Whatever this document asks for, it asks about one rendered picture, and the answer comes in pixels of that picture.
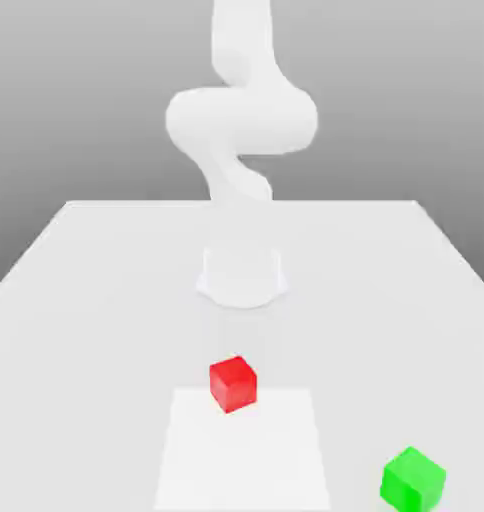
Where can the small green cube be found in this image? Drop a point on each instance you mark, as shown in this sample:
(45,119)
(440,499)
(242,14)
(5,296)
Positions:
(411,480)

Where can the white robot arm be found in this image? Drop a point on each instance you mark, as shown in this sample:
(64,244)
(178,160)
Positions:
(242,120)

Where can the small red cube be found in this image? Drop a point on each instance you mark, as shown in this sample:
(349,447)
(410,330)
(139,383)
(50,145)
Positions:
(232,384)

